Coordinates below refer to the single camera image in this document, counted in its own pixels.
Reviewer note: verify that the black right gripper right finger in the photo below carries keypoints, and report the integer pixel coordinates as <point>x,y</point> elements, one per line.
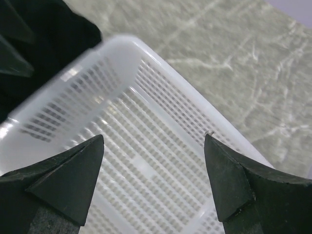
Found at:
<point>252,198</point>

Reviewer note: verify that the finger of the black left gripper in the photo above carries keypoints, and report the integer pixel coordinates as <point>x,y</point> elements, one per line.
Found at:
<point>12,62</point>
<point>13,25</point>

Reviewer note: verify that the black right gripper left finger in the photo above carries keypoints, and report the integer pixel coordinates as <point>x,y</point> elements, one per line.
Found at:
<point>52,196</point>

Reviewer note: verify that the black t-shirt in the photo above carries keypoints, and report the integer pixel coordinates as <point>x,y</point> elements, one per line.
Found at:
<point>60,37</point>

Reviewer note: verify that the white plastic mesh basket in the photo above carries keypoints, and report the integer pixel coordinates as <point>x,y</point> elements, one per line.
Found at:
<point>153,178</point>

